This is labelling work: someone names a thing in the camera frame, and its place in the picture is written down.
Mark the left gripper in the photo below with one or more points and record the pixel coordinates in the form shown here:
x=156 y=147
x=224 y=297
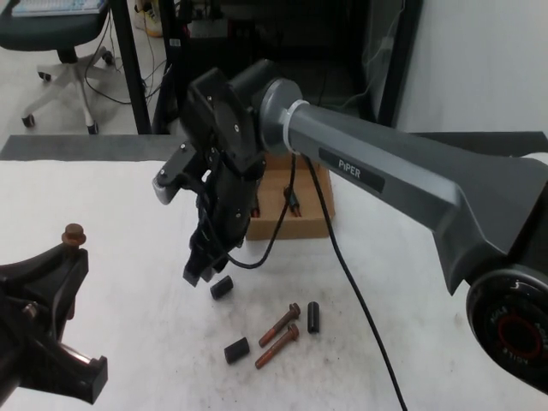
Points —
x=60 y=274

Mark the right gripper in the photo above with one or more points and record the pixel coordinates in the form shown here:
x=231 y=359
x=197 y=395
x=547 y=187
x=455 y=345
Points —
x=229 y=205

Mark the copper bolt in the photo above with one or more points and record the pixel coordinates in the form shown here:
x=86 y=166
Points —
x=74 y=234
x=278 y=326
x=277 y=347

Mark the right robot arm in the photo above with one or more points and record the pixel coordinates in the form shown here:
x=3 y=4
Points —
x=385 y=162

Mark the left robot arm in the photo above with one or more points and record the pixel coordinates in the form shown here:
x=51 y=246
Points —
x=25 y=338

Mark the cardboard box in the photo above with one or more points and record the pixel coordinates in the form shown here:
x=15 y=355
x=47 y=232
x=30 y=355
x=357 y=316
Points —
x=299 y=227

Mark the black sleeve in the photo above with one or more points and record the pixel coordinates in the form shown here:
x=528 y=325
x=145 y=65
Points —
x=314 y=317
x=221 y=288
x=236 y=351

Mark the office chair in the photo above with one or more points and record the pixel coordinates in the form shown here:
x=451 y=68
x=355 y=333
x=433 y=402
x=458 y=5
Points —
x=64 y=64

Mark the black desk leg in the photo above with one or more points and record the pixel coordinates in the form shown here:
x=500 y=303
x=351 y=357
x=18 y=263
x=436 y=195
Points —
x=132 y=68

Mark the keyboard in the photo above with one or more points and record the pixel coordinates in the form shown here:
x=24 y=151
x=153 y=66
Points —
x=55 y=6

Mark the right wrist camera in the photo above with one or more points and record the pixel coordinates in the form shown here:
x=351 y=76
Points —
x=173 y=169

